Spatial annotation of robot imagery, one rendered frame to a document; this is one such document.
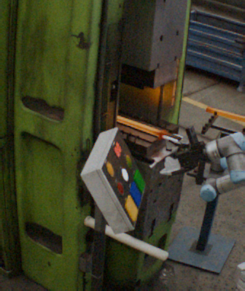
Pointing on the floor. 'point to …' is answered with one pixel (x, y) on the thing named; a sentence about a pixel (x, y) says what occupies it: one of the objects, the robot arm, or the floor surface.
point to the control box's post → (98, 249)
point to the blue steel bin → (217, 45)
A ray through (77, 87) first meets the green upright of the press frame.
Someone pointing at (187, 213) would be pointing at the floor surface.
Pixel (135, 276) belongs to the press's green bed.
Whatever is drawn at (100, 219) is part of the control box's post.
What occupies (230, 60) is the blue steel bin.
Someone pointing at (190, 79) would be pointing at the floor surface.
